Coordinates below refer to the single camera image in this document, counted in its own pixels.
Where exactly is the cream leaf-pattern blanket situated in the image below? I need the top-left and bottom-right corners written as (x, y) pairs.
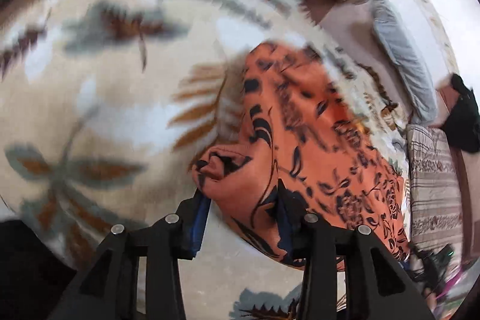
top-left (1, 0), bottom-right (410, 319)

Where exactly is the grey pillow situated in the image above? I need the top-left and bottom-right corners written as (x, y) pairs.
top-left (370, 0), bottom-right (439, 124)

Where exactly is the orange black floral garment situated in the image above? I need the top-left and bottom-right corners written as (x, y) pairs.
top-left (192, 42), bottom-right (409, 268)

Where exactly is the pink bed sheet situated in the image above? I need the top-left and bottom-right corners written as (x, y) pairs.
top-left (304, 0), bottom-right (413, 117)

